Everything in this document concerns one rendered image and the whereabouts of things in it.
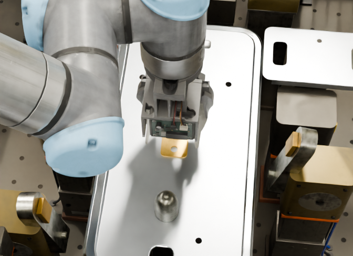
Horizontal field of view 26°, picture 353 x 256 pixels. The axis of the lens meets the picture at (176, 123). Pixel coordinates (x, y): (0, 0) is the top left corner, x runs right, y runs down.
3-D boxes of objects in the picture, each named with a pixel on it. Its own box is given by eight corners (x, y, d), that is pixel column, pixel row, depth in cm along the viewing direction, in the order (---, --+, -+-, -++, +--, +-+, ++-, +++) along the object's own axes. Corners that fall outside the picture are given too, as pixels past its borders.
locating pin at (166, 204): (177, 227, 105) (177, 208, 99) (154, 225, 105) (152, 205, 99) (179, 206, 106) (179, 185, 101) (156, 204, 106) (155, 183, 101)
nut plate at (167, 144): (186, 158, 108) (186, 154, 107) (159, 156, 108) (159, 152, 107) (191, 108, 112) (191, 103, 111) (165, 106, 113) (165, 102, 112)
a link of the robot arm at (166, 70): (143, 5, 88) (214, 10, 88) (145, 29, 92) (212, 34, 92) (135, 59, 85) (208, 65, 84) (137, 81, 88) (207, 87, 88)
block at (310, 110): (324, 210, 137) (356, 131, 113) (258, 204, 138) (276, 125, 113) (324, 173, 141) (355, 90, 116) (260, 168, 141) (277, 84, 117)
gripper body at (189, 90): (139, 139, 98) (135, 89, 88) (147, 83, 102) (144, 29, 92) (199, 144, 98) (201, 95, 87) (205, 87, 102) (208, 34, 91)
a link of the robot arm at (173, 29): (123, -57, 78) (206, -64, 79) (130, 9, 88) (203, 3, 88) (129, 3, 74) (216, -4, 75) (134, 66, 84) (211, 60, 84)
